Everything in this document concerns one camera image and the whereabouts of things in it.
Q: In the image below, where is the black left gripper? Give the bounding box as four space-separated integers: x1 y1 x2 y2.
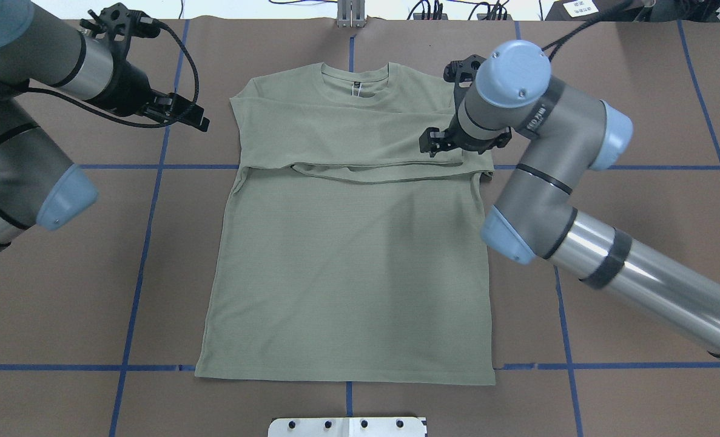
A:
110 61 210 132

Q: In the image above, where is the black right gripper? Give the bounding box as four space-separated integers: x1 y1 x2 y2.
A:
420 119 512 158

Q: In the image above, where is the sage green long-sleeve shirt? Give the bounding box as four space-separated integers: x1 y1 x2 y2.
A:
194 63 496 385

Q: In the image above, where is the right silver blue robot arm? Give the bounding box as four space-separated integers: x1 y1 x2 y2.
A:
420 39 720 361

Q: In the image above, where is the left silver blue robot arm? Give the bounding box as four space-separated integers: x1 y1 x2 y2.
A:
0 1 210 252

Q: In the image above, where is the orange black USB hub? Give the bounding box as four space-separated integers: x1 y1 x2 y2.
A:
406 1 513 21

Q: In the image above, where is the black box with label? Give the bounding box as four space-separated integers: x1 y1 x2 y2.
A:
543 1 656 22

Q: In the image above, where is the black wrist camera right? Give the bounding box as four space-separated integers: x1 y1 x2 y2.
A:
442 55 486 87

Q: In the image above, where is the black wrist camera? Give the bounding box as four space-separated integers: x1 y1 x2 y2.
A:
79 2 161 42
442 55 486 87

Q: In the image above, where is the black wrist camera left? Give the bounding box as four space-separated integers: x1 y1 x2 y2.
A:
79 2 161 42

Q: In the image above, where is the aluminium frame post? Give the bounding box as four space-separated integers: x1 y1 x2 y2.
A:
335 0 367 29

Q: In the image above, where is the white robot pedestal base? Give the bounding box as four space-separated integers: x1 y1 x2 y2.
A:
267 416 428 436

